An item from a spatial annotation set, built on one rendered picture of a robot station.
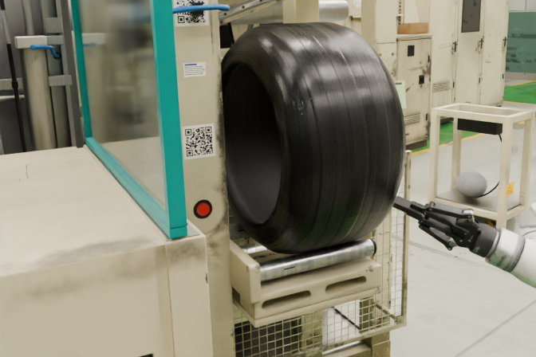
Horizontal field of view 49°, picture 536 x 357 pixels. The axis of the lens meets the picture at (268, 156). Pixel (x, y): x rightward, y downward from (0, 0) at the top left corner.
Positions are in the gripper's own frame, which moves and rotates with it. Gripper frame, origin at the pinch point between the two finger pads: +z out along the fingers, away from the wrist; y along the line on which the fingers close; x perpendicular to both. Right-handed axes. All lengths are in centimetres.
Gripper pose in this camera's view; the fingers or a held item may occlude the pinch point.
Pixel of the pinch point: (408, 207)
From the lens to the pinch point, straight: 143.8
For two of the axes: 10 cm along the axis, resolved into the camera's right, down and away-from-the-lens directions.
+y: -1.9, 7.4, 6.4
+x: 4.0, -5.4, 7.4
